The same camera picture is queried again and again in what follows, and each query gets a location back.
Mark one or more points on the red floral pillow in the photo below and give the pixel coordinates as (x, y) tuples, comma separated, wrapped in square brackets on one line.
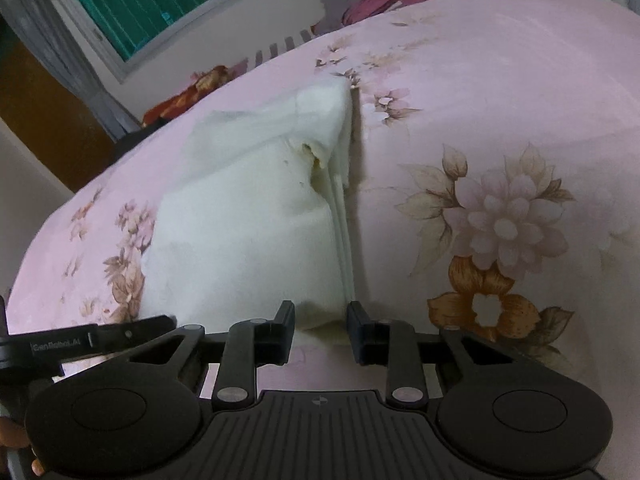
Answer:
[(195, 92)]

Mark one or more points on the person's left hand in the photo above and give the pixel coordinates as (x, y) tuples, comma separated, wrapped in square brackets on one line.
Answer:
[(11, 425)]

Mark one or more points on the window with white frame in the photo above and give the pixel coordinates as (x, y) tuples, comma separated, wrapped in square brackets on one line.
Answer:
[(150, 5)]

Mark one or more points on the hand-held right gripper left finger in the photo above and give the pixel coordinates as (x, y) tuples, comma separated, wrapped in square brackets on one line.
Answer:
[(283, 332)]

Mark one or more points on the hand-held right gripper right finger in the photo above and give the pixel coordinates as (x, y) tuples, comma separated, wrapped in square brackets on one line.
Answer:
[(356, 332)]

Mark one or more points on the grey striped pillow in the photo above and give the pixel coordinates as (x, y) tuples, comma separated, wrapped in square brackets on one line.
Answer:
[(280, 47)]

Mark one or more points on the grey curtain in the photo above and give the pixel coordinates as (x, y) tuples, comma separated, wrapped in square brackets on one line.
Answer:
[(60, 60)]

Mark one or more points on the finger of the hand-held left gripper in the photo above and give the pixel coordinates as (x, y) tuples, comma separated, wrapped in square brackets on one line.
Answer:
[(135, 332)]

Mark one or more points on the white cloth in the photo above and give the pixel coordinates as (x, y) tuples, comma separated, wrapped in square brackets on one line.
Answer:
[(250, 230)]

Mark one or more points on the pink floral blanket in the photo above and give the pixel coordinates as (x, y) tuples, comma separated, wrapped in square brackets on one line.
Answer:
[(475, 135)]

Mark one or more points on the brown wooden door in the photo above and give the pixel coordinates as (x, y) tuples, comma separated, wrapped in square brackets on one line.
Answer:
[(45, 120)]

